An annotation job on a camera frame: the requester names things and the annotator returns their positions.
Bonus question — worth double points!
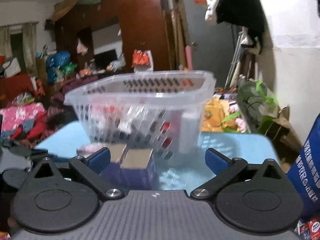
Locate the white plastic mesh basket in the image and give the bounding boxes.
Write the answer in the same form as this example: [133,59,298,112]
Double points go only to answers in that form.
[64,71,216,165]

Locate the blue plastic sacks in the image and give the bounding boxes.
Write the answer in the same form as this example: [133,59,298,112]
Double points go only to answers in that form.
[46,51,74,83]

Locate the dark red wooden wardrobe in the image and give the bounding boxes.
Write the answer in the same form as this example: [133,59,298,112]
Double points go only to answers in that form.
[52,0,176,73]

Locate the brown paper bag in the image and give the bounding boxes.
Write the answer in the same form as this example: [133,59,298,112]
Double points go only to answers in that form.
[272,105,303,153]

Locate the grey metal door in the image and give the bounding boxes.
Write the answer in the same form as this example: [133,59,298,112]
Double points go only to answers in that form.
[182,0,240,87]

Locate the blue non-woven shopping bag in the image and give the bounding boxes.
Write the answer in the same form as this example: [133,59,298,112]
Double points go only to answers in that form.
[287,117,320,221]

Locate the red orange gift bag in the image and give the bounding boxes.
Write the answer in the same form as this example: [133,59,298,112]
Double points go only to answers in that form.
[132,49,153,73]

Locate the beige window curtain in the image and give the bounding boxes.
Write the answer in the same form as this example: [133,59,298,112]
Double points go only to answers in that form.
[22,23,37,76]

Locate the maroon clothing heap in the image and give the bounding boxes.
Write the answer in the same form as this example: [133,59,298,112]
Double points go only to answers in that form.
[50,75,99,107]

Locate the purple open-top box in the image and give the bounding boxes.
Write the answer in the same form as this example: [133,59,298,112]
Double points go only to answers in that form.
[100,144,127,184]
[120,148,157,190]

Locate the pink floral blanket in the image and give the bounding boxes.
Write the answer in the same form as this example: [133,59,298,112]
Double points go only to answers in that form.
[1,103,46,132]

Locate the green white plastic bag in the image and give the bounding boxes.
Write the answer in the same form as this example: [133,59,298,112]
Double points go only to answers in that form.
[236,80,280,135]

